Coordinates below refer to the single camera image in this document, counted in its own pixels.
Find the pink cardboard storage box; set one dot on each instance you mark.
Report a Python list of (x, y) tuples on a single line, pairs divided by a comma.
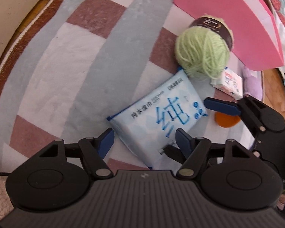
[(256, 38)]

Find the checkered plush floor rug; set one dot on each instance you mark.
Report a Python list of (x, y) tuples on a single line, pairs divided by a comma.
[(92, 59)]

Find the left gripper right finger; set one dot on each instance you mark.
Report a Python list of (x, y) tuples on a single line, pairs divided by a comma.
[(195, 150)]

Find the orange sponge ball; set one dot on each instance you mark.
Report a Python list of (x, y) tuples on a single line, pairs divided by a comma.
[(226, 121)]

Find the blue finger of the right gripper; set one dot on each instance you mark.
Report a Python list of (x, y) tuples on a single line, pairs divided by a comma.
[(225, 107), (173, 153)]

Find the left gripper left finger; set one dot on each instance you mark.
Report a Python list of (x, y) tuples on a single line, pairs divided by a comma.
[(94, 151)]

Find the green yarn ball black label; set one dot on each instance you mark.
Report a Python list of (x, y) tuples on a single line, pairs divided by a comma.
[(204, 48)]

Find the blue wet wipes pack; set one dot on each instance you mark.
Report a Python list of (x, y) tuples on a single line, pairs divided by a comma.
[(150, 123)]

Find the white tissue pack bear print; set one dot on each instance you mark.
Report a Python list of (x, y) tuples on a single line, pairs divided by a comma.
[(230, 83)]

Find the purple plush bear toy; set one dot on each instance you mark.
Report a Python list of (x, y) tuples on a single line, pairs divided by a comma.
[(251, 85)]

